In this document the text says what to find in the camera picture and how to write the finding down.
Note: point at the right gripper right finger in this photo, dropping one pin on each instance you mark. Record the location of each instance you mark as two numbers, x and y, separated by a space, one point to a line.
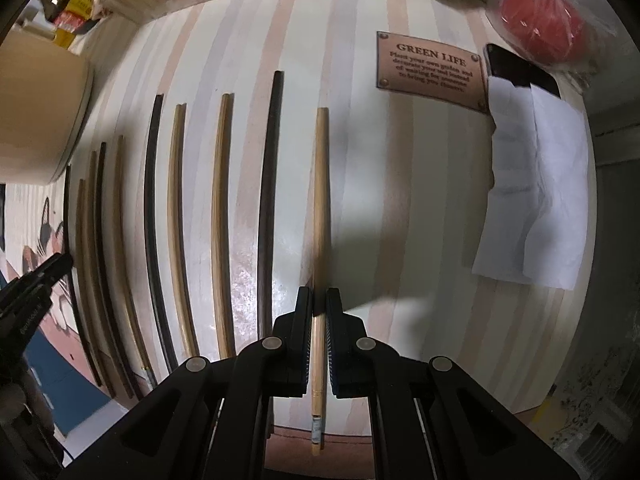
347 362

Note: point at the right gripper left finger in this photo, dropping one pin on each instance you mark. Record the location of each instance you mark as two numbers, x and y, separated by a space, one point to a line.
289 364

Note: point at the dark brown chopstick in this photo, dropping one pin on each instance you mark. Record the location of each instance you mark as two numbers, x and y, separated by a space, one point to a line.
266 208

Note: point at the cream ribbed utensil holder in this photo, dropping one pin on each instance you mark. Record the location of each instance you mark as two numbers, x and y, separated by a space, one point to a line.
45 91

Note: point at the striped cat table mat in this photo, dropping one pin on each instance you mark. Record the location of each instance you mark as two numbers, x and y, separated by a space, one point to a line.
409 181

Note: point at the white paper sheet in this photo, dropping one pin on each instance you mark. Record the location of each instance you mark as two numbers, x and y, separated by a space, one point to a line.
536 223

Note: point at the copper green life plaque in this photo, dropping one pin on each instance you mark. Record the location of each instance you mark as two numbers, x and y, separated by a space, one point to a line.
431 69

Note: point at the red item in plastic bag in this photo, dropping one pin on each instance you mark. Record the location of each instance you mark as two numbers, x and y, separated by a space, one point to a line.
563 34

